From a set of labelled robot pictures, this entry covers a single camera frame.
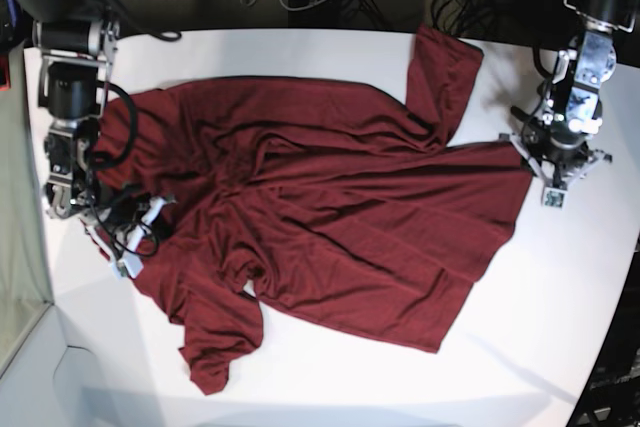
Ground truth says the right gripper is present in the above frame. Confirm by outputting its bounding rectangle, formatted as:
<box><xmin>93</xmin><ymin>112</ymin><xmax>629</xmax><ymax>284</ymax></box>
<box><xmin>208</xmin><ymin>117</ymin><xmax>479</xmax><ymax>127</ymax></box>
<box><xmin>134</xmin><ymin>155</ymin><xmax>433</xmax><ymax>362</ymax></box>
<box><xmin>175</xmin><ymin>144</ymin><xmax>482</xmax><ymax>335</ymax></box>
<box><xmin>79</xmin><ymin>184</ymin><xmax>176</xmax><ymax>267</ymax></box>

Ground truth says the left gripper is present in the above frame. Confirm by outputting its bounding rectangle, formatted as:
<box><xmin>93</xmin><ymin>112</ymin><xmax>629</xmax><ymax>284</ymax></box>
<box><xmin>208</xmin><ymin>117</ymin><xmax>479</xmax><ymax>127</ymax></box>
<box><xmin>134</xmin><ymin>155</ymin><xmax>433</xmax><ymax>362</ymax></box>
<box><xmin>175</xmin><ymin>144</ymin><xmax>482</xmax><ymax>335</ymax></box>
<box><xmin>498</xmin><ymin>133</ymin><xmax>613</xmax><ymax>191</ymax></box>

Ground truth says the dark red t-shirt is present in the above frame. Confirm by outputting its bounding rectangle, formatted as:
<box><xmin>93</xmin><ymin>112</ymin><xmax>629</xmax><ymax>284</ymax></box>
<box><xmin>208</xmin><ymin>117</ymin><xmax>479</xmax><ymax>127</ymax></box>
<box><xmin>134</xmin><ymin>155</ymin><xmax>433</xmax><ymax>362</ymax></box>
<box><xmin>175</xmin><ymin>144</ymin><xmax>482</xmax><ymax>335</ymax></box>
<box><xmin>101</xmin><ymin>27</ymin><xmax>531</xmax><ymax>395</ymax></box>

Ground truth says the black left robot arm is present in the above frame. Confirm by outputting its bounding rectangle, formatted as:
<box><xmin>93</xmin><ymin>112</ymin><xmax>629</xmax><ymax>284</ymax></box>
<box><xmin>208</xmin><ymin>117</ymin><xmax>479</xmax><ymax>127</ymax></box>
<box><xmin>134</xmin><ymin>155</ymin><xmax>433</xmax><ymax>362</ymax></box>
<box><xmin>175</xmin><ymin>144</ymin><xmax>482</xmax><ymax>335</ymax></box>
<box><xmin>506</xmin><ymin>0</ymin><xmax>639</xmax><ymax>208</ymax></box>

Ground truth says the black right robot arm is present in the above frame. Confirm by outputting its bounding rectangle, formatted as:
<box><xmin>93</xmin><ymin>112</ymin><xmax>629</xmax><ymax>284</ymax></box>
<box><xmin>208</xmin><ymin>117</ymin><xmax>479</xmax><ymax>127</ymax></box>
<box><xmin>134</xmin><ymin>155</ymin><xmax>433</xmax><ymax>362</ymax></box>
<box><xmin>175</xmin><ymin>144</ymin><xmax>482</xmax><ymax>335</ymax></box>
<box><xmin>17</xmin><ymin>0</ymin><xmax>181</xmax><ymax>278</ymax></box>

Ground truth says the green cloth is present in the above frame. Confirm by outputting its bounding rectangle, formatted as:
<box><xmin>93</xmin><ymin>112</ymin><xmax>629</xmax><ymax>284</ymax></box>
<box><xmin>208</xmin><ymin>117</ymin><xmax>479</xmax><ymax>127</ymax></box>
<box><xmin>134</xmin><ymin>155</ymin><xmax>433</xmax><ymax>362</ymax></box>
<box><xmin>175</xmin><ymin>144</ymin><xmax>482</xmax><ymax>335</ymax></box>
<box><xmin>1</xmin><ymin>46</ymin><xmax>52</xmax><ymax>360</ymax></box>

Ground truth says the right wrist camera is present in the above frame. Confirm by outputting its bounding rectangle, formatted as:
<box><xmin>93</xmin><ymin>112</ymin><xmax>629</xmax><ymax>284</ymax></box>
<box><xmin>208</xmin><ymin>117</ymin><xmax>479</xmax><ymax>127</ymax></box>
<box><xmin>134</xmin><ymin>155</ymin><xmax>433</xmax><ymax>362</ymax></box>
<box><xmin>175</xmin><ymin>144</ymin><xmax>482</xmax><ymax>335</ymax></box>
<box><xmin>111</xmin><ymin>256</ymin><xmax>144</xmax><ymax>279</ymax></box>

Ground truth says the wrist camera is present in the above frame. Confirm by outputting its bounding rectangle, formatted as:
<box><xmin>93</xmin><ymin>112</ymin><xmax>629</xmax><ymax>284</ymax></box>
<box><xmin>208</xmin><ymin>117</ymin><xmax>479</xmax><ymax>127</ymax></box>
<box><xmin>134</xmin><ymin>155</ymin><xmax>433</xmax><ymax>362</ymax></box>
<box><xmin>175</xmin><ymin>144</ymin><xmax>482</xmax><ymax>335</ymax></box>
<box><xmin>111</xmin><ymin>256</ymin><xmax>144</xmax><ymax>279</ymax></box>
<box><xmin>541</xmin><ymin>186</ymin><xmax>567</xmax><ymax>209</ymax></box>

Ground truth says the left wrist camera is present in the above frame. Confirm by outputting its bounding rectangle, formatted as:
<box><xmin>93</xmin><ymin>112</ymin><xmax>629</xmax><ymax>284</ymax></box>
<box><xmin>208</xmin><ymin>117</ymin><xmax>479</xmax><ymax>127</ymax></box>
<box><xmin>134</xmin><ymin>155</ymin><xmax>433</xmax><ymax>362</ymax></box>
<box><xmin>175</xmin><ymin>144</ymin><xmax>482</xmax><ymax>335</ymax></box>
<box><xmin>541</xmin><ymin>186</ymin><xmax>567</xmax><ymax>209</ymax></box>

